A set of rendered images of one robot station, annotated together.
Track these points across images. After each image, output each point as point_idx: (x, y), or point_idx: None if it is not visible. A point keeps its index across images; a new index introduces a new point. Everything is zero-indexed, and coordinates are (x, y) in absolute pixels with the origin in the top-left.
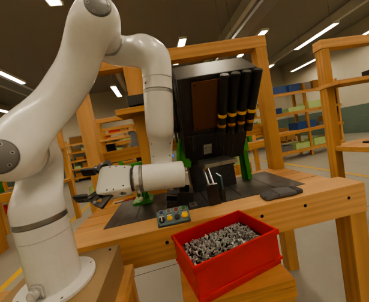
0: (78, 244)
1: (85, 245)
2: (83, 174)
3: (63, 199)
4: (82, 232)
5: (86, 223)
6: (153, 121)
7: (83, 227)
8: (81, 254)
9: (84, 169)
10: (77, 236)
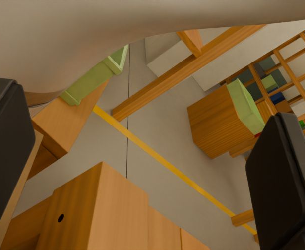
0: (109, 228)
1: (93, 247)
2: (257, 151)
3: (2, 32)
4: (161, 239)
5: (195, 248)
6: None
7: (182, 240)
8: None
9: (298, 138)
10: (142, 225)
